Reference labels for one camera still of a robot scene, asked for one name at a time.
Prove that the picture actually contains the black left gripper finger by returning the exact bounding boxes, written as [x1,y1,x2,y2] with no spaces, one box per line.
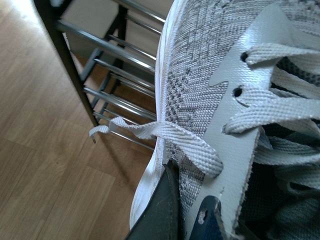
[126,159,181,240]

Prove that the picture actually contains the grey sneaker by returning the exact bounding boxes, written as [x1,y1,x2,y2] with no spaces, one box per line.
[89,0,320,240]

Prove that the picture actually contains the black metal shoe rack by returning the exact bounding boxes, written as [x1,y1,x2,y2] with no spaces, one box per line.
[34,0,167,151]

